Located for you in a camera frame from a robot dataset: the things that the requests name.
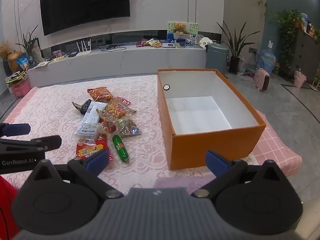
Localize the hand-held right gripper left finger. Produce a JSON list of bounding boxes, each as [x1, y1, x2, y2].
[[22, 149, 124, 199]]

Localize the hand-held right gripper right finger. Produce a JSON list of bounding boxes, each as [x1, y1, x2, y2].
[[191, 150, 292, 199]]

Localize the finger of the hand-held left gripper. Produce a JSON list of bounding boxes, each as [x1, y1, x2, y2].
[[0, 123, 31, 137], [0, 135, 62, 153]]

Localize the orange cardboard box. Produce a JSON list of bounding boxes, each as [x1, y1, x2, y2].
[[157, 69, 267, 171]]

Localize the large red snack bag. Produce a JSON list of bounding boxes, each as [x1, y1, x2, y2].
[[76, 134, 114, 165]]

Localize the green sausage stick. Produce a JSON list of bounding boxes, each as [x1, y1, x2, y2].
[[112, 135, 130, 163]]

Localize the white packet with green labels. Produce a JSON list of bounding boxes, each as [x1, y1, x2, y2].
[[75, 121, 103, 140]]

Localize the dark red snack packet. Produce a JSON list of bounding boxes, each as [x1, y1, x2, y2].
[[99, 120, 118, 137]]

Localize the clear packet of brown snacks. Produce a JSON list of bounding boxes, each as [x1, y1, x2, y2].
[[117, 119, 142, 137]]

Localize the clear packet of white balls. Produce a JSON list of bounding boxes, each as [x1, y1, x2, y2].
[[82, 101, 108, 124]]

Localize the clear packet of orange snacks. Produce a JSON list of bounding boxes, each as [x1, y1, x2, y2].
[[96, 99, 137, 123]]

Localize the black snack packet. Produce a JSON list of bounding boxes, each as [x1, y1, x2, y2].
[[72, 99, 93, 115]]

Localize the orange chip bag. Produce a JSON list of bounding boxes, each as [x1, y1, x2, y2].
[[87, 87, 114, 102]]

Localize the pink lace tablecloth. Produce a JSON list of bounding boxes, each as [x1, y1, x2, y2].
[[4, 74, 258, 196]]

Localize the pink basket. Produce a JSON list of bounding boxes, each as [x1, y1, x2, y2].
[[9, 80, 31, 98]]

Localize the purple fluffy rug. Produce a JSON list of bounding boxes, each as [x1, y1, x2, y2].
[[152, 174, 218, 196]]

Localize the red clothing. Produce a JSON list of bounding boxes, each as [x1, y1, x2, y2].
[[0, 175, 19, 240]]

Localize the blue snack bag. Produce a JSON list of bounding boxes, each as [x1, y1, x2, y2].
[[16, 56, 30, 70]]

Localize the brown gourd vase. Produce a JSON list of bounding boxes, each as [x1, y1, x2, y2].
[[7, 51, 24, 73]]

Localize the dried flower bunch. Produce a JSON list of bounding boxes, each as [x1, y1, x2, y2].
[[0, 41, 12, 59]]

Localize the potted grass plant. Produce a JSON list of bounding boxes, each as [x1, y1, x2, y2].
[[15, 25, 40, 64]]

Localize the pink space heater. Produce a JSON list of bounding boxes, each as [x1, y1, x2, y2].
[[253, 68, 271, 92]]

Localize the white router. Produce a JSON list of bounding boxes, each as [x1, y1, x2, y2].
[[75, 39, 92, 57]]

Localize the grey trash bin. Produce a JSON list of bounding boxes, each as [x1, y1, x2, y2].
[[205, 43, 230, 75]]

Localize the white marble television console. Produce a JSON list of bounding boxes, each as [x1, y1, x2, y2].
[[26, 45, 208, 88]]

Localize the potted long-leaf plant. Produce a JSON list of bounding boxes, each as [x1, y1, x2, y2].
[[216, 21, 260, 75]]

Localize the blue water jug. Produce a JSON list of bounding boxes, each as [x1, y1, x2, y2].
[[257, 49, 277, 74]]

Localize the small pink bin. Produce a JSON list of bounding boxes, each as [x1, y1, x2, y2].
[[294, 69, 307, 88]]

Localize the pile of snack packets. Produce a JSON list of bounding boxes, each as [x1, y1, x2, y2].
[[136, 38, 162, 48]]

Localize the green printed card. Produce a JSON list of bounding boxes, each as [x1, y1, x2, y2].
[[167, 22, 199, 35]]

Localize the brown teddy bear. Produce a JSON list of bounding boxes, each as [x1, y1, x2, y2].
[[173, 22, 187, 35]]

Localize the grey cabinet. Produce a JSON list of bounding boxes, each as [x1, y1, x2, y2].
[[291, 27, 320, 82]]

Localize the green ivy plant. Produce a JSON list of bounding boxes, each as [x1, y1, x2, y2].
[[274, 9, 300, 68]]

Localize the black cables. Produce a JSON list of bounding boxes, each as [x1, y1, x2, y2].
[[99, 42, 129, 52]]

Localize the black wall television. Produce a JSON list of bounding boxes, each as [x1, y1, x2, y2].
[[39, 0, 131, 36]]

